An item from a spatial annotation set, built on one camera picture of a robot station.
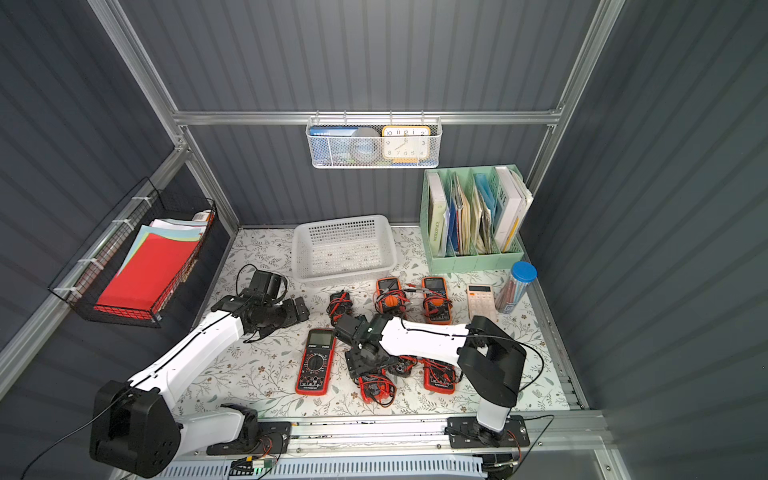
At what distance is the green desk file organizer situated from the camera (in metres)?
0.96

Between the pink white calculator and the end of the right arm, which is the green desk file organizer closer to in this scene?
the pink white calculator

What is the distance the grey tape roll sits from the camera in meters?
0.87

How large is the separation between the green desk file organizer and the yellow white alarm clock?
0.39 feet

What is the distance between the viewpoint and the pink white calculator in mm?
974
